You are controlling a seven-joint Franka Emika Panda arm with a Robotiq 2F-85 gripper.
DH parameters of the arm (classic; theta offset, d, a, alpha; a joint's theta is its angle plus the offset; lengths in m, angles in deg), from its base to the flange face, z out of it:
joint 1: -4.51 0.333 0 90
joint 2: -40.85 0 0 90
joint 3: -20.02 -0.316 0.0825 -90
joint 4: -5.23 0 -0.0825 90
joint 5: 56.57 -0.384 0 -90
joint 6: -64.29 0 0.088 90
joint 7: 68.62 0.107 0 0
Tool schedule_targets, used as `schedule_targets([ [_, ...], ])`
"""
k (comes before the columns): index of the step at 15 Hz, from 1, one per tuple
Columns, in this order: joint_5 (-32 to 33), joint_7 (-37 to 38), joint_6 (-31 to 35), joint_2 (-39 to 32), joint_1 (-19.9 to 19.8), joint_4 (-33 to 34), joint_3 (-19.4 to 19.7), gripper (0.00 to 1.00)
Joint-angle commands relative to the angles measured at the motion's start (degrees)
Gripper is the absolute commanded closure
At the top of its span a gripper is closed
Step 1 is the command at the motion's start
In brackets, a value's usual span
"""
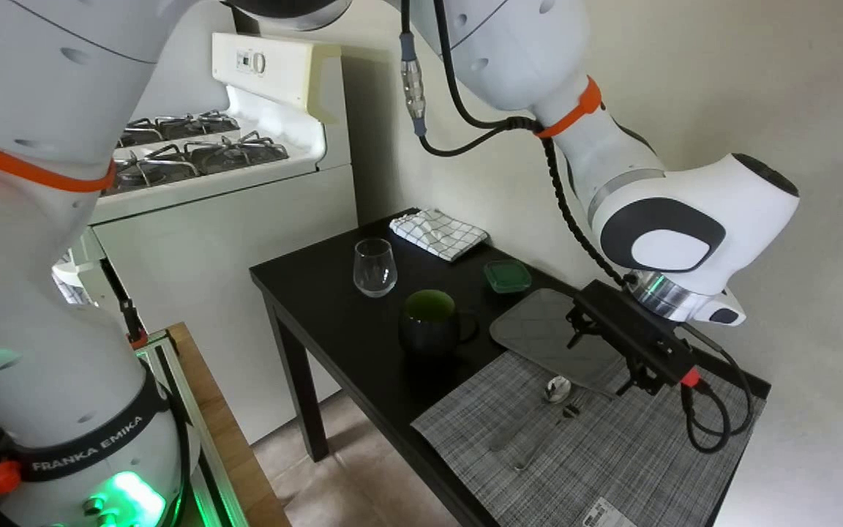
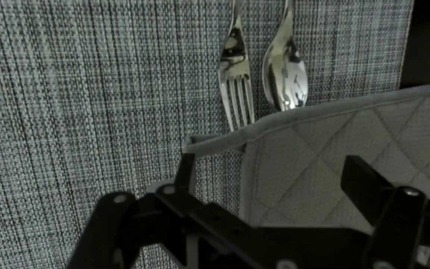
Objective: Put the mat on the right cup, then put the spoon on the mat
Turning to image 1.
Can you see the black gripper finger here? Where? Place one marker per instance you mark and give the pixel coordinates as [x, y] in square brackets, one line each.
[643, 378]
[582, 327]

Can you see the silver spoon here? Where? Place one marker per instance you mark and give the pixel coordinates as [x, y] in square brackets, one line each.
[558, 392]

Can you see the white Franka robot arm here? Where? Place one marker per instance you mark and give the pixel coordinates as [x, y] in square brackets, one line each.
[52, 294]

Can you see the dark green cup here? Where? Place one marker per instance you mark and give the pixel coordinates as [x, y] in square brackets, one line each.
[431, 327]

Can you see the green square lid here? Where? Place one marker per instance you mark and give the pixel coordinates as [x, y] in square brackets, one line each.
[507, 276]

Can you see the grey woven placemat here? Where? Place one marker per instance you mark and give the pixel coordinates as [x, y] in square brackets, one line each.
[558, 459]

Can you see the white checkered cloth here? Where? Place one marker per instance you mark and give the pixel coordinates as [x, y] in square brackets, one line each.
[440, 235]

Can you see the clear stemless glass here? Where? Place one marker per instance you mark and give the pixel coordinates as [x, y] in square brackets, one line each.
[377, 267]

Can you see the black table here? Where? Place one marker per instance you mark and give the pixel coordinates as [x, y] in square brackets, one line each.
[345, 313]

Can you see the white stove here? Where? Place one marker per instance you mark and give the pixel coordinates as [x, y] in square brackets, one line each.
[228, 253]

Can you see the wooden board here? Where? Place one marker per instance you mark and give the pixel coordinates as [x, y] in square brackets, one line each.
[232, 441]

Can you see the black stove burner grate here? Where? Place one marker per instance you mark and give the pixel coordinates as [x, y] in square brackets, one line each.
[175, 128]
[197, 162]

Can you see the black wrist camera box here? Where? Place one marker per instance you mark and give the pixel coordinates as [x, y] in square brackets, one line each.
[643, 337]

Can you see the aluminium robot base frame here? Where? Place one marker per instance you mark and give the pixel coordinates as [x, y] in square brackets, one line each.
[193, 428]

